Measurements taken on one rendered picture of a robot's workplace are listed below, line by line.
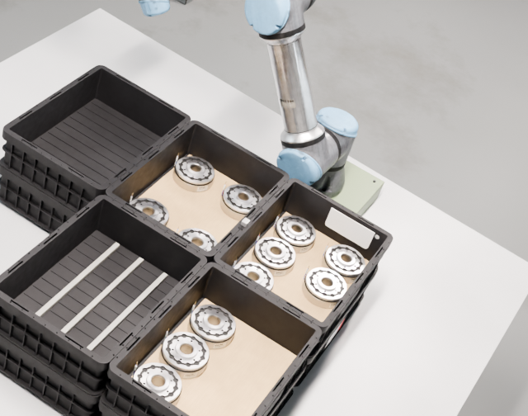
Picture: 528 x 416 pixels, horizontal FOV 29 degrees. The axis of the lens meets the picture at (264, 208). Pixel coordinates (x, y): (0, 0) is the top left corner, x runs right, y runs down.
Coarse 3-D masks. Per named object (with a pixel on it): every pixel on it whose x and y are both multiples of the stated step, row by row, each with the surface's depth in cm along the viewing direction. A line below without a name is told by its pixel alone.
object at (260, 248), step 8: (264, 240) 250; (272, 240) 251; (280, 240) 251; (256, 248) 247; (264, 248) 248; (288, 248) 250; (264, 256) 246; (288, 256) 248; (272, 264) 245; (280, 264) 245; (288, 264) 246
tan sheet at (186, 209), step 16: (224, 176) 268; (144, 192) 256; (160, 192) 257; (176, 192) 259; (192, 192) 260; (208, 192) 262; (176, 208) 254; (192, 208) 256; (208, 208) 258; (176, 224) 250; (192, 224) 252; (208, 224) 253; (224, 224) 255
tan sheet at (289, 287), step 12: (324, 240) 260; (312, 252) 256; (300, 264) 252; (312, 264) 253; (288, 276) 248; (300, 276) 249; (276, 288) 244; (288, 288) 245; (300, 288) 246; (288, 300) 242; (300, 300) 243; (312, 312) 241; (324, 312) 242
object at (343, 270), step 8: (328, 248) 254; (336, 248) 255; (344, 248) 255; (352, 248) 256; (328, 256) 252; (336, 256) 253; (360, 256) 255; (328, 264) 250; (336, 264) 250; (360, 264) 253; (344, 272) 249; (352, 272) 250; (360, 272) 251
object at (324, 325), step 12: (288, 180) 258; (276, 192) 253; (312, 192) 258; (336, 204) 256; (252, 216) 245; (360, 216) 255; (372, 228) 254; (384, 252) 250; (228, 264) 231; (372, 264) 244; (240, 276) 229; (360, 276) 240; (264, 288) 228; (348, 288) 236; (348, 300) 235; (300, 312) 226; (336, 312) 229; (324, 324) 225
